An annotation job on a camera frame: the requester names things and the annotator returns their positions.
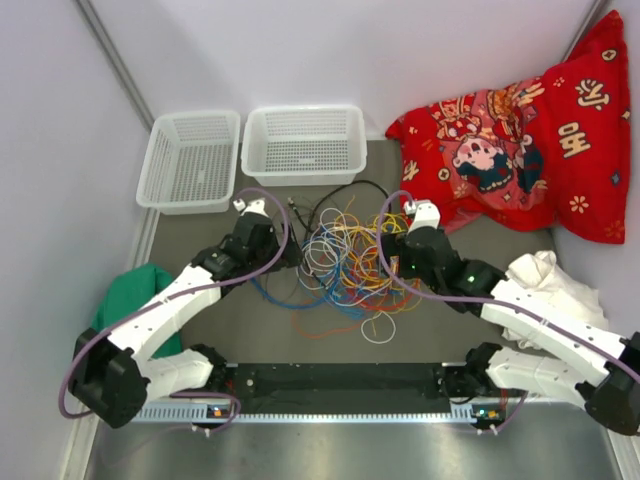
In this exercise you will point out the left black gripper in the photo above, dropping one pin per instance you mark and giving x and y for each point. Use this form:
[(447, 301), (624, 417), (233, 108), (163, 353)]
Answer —
[(290, 258)]

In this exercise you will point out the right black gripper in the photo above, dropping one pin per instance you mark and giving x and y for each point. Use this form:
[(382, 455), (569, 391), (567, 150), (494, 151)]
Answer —
[(397, 248)]

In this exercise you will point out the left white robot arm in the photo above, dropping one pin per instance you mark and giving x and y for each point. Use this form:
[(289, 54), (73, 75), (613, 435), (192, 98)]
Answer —
[(115, 373)]

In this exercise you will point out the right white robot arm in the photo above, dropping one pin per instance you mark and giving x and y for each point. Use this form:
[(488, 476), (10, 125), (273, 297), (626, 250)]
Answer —
[(594, 369)]

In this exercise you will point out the left white plastic basket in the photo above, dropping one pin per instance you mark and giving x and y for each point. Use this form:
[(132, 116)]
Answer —
[(190, 163)]

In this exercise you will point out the white plastic basket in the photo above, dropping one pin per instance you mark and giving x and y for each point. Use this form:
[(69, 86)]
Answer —
[(190, 163), (315, 145)]

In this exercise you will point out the right white plastic basket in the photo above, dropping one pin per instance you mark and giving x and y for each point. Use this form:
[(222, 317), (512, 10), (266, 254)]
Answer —
[(315, 145)]

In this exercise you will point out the white cloth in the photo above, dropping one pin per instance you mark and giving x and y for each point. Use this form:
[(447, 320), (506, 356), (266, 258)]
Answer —
[(540, 276)]

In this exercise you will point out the green cloth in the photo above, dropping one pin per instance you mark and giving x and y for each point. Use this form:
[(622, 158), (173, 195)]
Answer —
[(128, 292)]

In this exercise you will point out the red printed pillow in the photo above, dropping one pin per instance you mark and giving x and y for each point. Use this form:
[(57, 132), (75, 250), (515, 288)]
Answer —
[(549, 150)]

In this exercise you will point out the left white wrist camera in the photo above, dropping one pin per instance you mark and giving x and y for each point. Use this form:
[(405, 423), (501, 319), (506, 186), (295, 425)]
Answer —
[(253, 206)]

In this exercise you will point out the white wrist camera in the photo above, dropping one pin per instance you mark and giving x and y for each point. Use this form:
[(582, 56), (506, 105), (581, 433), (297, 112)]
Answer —
[(422, 213), (253, 206)]

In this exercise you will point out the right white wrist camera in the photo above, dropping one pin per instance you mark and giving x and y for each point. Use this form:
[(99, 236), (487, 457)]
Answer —
[(422, 213)]

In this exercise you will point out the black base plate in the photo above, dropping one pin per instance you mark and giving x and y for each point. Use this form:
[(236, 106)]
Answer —
[(345, 387)]

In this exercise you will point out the grey slotted cable duct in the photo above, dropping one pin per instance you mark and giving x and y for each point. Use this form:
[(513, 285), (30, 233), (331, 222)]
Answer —
[(217, 412)]

